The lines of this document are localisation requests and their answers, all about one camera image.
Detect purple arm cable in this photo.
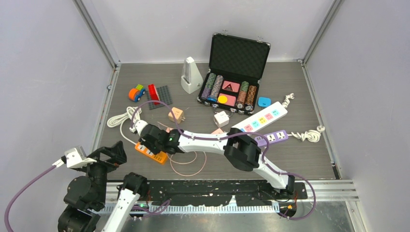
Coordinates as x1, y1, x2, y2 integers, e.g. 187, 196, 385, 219
131, 100, 317, 221
3, 165, 57, 232

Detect blue small charger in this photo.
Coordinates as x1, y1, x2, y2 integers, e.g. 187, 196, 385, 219
257, 97, 271, 108

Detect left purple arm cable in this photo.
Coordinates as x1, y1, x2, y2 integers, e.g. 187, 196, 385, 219
3, 165, 57, 232

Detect toy car blocks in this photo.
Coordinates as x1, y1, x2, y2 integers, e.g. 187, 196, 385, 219
128, 84, 146, 102

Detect white coiled power cord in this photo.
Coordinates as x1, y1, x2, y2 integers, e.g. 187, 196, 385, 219
106, 106, 143, 146

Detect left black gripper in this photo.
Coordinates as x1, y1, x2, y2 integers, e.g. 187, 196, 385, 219
77, 139, 126, 205

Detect orange cube socket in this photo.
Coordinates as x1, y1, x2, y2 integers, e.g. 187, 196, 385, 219
168, 107, 185, 124

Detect orange power strip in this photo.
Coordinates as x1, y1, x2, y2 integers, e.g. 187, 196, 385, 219
134, 142, 168, 164

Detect purple power strip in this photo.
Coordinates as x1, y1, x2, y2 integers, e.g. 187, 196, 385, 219
254, 130, 289, 148

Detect white metronome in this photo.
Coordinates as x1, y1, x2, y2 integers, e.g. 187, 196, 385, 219
181, 57, 203, 94

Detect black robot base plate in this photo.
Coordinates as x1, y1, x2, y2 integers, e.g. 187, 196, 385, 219
143, 180, 308, 206

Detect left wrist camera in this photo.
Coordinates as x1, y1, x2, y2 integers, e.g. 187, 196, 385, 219
52, 146, 97, 169

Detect white cube socket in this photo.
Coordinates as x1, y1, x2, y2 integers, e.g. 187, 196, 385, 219
213, 111, 230, 128

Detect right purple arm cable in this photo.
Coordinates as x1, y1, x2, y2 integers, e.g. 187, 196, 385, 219
131, 100, 317, 221

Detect pink usb cable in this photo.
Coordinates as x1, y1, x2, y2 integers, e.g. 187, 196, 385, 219
157, 121, 207, 177

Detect grey building baseplate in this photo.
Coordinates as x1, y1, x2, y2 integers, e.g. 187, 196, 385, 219
148, 85, 173, 110

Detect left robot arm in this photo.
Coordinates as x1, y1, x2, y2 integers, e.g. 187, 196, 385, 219
58, 141, 149, 232

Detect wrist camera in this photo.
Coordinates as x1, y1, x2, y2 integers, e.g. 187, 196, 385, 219
52, 146, 97, 169
129, 120, 148, 135

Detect black poker chip case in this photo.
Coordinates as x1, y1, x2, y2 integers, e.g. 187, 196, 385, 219
197, 33, 271, 116

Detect pink cube socket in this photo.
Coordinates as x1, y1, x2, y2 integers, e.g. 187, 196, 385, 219
211, 128, 224, 134

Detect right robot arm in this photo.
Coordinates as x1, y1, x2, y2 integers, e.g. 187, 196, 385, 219
133, 120, 295, 199

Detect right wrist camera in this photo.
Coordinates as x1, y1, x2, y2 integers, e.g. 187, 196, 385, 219
129, 120, 148, 135

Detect white colourful power strip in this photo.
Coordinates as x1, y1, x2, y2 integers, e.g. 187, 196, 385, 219
232, 101, 288, 132

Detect white cord bundle right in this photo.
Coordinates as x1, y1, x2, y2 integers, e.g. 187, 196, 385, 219
281, 93, 326, 143

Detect red toy brick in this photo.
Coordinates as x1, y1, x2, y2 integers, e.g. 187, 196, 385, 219
148, 84, 160, 105

